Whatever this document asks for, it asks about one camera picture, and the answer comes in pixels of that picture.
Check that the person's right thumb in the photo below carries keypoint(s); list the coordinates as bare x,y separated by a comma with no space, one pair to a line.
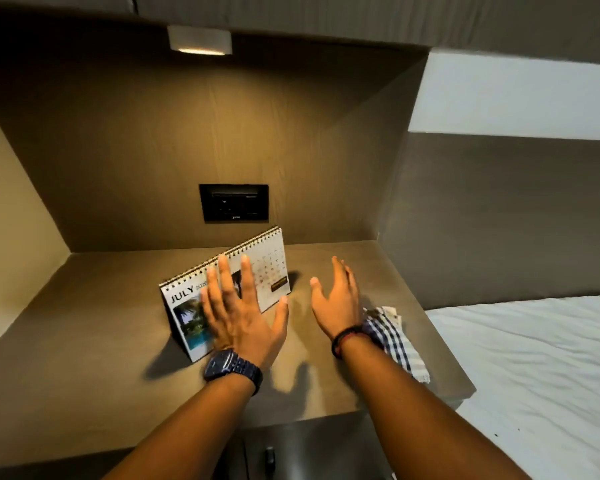
317,294

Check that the person's right hand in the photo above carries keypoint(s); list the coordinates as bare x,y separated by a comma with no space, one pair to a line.
339,309

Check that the person's left little finger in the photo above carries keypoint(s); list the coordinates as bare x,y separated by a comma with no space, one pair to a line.
205,303

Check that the person's right forearm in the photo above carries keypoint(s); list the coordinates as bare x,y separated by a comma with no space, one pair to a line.
420,419

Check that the spiral desk calendar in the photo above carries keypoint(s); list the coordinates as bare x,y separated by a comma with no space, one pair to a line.
190,314

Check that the person's left forearm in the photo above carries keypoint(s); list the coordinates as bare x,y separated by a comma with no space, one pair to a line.
190,429

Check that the bed with white sheet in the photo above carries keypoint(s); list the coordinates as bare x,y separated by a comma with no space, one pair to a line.
535,384

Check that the person's left hand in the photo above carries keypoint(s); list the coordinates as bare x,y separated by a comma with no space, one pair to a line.
240,327

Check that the overhead wooden cabinet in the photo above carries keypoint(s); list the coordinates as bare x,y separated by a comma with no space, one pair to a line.
330,17

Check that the person's left middle finger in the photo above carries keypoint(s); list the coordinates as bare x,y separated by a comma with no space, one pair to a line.
226,282

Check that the grey cabinet door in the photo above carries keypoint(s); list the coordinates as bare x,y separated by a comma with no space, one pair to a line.
310,452

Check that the black wall socket panel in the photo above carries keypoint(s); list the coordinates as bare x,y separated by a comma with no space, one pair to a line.
234,203

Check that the dark blue wristwatch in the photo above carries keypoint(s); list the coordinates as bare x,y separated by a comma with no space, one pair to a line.
232,368

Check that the person's left thumb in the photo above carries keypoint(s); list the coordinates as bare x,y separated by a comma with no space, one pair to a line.
281,317

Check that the under-cabinet light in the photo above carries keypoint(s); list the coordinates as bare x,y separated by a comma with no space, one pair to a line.
200,40

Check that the checkered blue white cloth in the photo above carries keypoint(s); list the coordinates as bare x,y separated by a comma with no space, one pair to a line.
400,339

